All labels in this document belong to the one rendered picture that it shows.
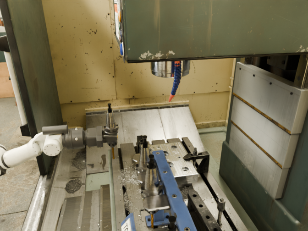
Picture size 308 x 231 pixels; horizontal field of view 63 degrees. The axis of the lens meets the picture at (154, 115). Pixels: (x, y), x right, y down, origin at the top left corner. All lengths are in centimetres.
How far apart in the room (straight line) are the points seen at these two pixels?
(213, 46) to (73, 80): 151
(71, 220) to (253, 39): 115
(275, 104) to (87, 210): 103
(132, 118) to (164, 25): 150
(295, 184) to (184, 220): 67
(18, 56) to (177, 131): 127
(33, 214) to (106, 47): 123
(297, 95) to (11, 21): 122
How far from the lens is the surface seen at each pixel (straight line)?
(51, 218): 153
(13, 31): 134
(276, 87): 115
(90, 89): 208
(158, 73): 97
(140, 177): 80
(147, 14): 65
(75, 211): 146
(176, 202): 70
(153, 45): 66
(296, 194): 123
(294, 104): 107
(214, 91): 230
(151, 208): 70
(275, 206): 134
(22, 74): 136
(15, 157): 117
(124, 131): 201
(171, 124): 209
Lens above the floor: 171
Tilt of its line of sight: 25 degrees down
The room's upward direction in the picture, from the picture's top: straight up
